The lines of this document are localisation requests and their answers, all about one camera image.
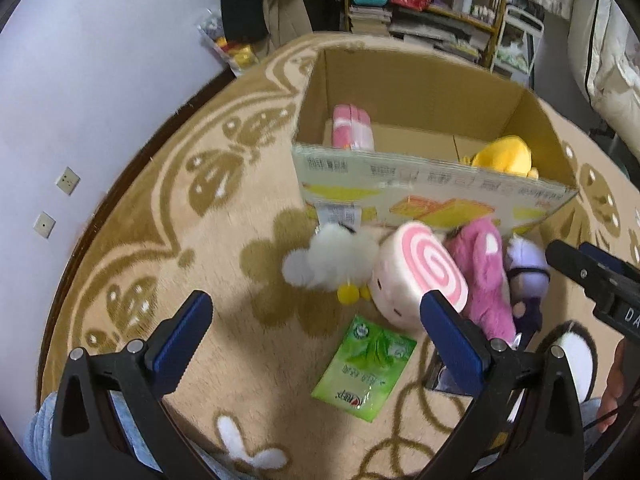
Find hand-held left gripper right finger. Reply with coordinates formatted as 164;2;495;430
417;291;586;480

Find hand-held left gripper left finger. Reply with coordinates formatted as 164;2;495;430
50;290;221;480

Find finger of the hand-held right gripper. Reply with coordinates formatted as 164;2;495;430
579;242;640;283
545;240;623;306

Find purple plush doll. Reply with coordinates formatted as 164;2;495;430
502;234;552;346

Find pink bear plush toy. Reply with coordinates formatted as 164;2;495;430
445;217;518;346

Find pink swirl roll plush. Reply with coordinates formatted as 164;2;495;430
371;221;470;331

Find white fluffy plush toy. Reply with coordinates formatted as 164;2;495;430
281;222;381;306

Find cardboard box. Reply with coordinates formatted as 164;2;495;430
291;47;581;238

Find person's right hand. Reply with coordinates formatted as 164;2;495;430
597;341;640;433

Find beige patterned rug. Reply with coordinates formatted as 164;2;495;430
37;30;640;480

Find green tissue packet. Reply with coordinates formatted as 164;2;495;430
311;314;418;423

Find yellow plush toy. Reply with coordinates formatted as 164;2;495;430
462;135;540;180

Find person's blue jeans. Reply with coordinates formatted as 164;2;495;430
22;390;608;480

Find white hanging garments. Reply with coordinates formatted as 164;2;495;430
567;0;640;156

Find pink striped plush toy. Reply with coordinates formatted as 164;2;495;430
331;104;376;153

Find white trolley cart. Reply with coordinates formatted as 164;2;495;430
492;4;546;86

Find stack of magazines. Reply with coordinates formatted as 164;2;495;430
389;6;493;61

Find clear plastic bag of toys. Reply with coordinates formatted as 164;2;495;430
196;8;261;78

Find stack of books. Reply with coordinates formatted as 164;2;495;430
348;4;393;37

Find black hanging coat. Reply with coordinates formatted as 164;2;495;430
220;0;273;43

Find beige hanging coats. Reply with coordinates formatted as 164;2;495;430
270;0;346;41

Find white wall socket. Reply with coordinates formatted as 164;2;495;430
33;211;57;239
54;166;82;196

